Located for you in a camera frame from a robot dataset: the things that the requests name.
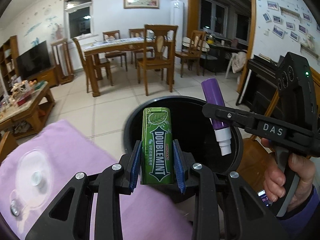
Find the purple white tube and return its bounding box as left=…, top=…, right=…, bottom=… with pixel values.
left=200, top=77, right=232, bottom=156

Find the green Doublemint gum pack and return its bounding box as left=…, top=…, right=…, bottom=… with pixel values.
left=140, top=107, right=174, bottom=185

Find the purple right sleeve forearm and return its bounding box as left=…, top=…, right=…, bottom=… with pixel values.
left=278, top=186, right=319, bottom=240

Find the black round trash bin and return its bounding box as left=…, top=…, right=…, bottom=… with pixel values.
left=123, top=95, right=244, bottom=203

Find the right hand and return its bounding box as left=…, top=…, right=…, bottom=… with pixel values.
left=261, top=138, right=316, bottom=217

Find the purple table cloth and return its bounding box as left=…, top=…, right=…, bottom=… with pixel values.
left=1, top=120, right=193, bottom=239

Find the white bottle cap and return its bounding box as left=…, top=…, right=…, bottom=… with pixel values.
left=31, top=171, right=45, bottom=188

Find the wooden dining chair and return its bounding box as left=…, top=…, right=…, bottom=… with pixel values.
left=72, top=37, right=113, bottom=97
left=137, top=24, right=178, bottom=96

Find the wooden dining chair near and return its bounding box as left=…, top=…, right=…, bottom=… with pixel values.
left=137, top=24, right=178, bottom=96

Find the wooden coffee table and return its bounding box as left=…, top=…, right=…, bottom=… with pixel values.
left=1, top=81, right=55, bottom=139

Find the tall wooden plant stand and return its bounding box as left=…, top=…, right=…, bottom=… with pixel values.
left=51, top=38, right=74, bottom=85

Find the white air conditioner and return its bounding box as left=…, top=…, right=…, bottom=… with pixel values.
left=170, top=0, right=184, bottom=51

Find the wooden dining table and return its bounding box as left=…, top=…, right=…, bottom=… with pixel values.
left=82, top=36, right=176, bottom=98

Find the black flat television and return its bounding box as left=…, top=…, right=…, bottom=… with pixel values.
left=16, top=41, right=52, bottom=80

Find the wooden bookshelf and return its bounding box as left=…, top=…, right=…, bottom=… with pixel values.
left=0, top=35, right=19, bottom=91

